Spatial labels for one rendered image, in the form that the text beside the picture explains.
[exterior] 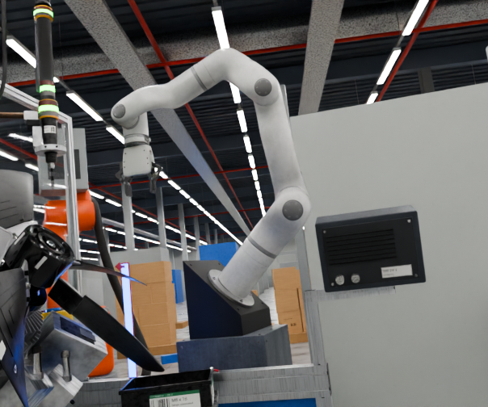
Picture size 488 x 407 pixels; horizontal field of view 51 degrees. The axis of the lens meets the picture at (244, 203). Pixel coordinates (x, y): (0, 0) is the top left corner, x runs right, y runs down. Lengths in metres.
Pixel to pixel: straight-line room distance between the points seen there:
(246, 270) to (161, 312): 7.51
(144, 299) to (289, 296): 2.56
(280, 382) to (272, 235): 0.48
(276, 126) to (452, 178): 1.46
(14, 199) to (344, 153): 2.00
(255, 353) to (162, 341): 7.62
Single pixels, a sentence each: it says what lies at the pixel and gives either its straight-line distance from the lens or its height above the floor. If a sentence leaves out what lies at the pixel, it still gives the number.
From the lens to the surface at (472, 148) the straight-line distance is 2.96.
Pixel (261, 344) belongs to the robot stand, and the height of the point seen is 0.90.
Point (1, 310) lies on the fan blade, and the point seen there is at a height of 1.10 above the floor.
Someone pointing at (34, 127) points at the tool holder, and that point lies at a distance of 1.29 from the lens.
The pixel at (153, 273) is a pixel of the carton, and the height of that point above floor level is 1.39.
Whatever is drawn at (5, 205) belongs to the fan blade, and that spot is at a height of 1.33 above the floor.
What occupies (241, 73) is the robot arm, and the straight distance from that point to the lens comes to 1.65.
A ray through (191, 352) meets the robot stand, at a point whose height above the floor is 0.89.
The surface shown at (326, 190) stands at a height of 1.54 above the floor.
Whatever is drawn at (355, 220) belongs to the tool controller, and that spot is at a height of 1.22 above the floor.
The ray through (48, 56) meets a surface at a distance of 1.36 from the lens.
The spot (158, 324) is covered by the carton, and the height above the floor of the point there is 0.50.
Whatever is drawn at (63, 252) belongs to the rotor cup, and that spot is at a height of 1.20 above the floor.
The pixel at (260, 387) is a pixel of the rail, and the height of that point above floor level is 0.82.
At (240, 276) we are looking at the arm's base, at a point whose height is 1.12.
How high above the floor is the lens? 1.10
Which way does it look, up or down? 9 degrees up
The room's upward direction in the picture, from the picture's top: 6 degrees counter-clockwise
